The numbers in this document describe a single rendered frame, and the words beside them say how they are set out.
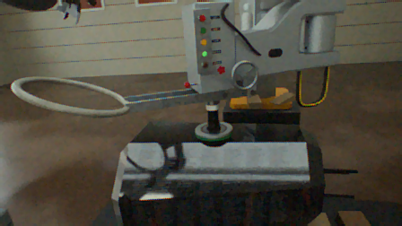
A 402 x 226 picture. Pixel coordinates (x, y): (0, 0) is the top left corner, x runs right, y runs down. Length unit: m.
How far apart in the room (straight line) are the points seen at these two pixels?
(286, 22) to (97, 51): 7.49
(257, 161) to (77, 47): 7.91
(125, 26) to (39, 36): 2.74
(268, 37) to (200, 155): 0.71
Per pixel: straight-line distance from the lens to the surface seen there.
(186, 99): 1.29
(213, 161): 1.41
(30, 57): 9.82
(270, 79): 2.22
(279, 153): 1.43
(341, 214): 2.18
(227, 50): 1.27
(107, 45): 8.37
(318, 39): 1.60
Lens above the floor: 1.45
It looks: 20 degrees down
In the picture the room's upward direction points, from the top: 5 degrees counter-clockwise
